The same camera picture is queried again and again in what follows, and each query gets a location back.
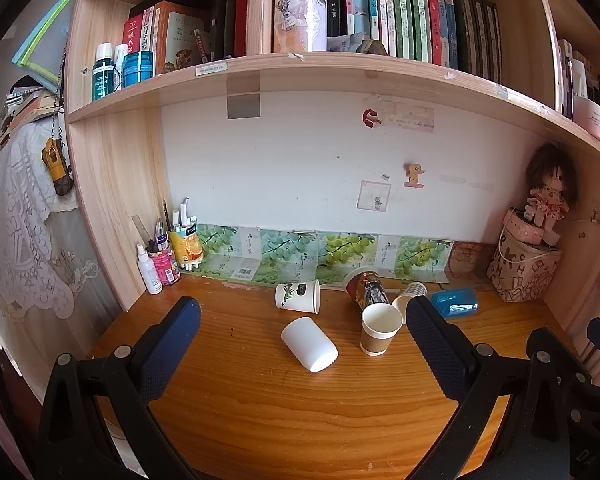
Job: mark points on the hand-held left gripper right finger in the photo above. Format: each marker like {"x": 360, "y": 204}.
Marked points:
{"x": 435, "y": 350}

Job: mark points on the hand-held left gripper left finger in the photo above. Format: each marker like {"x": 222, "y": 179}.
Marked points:
{"x": 172, "y": 340}

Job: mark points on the plain white cup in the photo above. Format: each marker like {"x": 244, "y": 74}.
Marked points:
{"x": 309, "y": 345}

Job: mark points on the checkered paper cup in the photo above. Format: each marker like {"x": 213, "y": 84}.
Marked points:
{"x": 409, "y": 299}

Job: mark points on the orange print pen cup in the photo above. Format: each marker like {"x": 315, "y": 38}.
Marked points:
{"x": 185, "y": 249}

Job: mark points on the dark brown picture paper cup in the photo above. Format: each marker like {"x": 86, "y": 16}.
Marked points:
{"x": 366, "y": 287}

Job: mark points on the white leaf print paper cup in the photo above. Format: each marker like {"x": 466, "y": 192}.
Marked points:
{"x": 297, "y": 296}

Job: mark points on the white spray bottle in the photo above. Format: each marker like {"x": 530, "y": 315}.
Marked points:
{"x": 148, "y": 271}

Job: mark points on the pink pen holder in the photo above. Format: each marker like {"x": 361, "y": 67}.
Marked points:
{"x": 163, "y": 265}

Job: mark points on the red brown packet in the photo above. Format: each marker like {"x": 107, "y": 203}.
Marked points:
{"x": 467, "y": 256}

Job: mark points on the letter print fabric basket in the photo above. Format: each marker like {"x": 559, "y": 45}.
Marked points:
{"x": 522, "y": 270}

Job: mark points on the clear ruler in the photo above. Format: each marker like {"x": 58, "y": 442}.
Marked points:
{"x": 142, "y": 232}

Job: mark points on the dark pencil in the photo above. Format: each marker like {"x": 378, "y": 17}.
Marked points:
{"x": 165, "y": 215}

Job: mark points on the white marker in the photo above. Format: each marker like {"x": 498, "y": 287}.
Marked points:
{"x": 185, "y": 212}

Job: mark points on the pink round box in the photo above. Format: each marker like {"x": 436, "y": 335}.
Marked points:
{"x": 522, "y": 227}

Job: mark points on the grape print cardboard strip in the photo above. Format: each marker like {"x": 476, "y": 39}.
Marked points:
{"x": 325, "y": 255}

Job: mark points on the brown haired doll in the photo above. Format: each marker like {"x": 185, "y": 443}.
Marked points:
{"x": 549, "y": 185}

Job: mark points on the wooden bookshelf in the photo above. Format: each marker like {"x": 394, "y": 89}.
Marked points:
{"x": 115, "y": 170}

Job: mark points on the white lace cloth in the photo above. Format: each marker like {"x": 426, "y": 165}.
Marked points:
{"x": 22, "y": 240}

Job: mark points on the white card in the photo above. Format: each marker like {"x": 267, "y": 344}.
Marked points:
{"x": 590, "y": 112}

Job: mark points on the grey tape patch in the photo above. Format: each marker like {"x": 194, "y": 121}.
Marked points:
{"x": 243, "y": 106}

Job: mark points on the row of black books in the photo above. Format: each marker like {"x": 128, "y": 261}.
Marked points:
{"x": 592, "y": 90}

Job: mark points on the teal bottle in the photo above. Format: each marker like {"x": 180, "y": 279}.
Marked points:
{"x": 101, "y": 77}

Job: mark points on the blue jar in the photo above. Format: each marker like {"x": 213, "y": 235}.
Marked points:
{"x": 138, "y": 68}

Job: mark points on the white shelf label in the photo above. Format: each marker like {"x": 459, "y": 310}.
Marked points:
{"x": 211, "y": 68}

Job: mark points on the pile of books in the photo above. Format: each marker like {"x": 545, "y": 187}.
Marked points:
{"x": 25, "y": 107}

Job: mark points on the small white bottle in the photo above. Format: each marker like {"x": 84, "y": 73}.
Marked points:
{"x": 121, "y": 57}

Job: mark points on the row of red and dark books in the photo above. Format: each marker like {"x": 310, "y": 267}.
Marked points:
{"x": 180, "y": 30}

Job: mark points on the brown stone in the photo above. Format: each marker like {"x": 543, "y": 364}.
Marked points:
{"x": 371, "y": 46}

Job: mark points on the green edged clear folder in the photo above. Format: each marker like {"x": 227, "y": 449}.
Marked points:
{"x": 45, "y": 35}

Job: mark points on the row of green spined books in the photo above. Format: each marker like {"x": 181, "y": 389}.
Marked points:
{"x": 405, "y": 15}

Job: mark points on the floral paper bag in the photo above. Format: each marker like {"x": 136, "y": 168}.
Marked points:
{"x": 300, "y": 7}

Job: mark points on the pink square wall note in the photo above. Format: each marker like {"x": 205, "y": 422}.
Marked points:
{"x": 373, "y": 196}

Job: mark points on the yellow wall sticker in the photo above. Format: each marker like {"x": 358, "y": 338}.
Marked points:
{"x": 414, "y": 175}

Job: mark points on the red wall sticker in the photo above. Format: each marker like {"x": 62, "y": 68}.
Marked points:
{"x": 371, "y": 117}

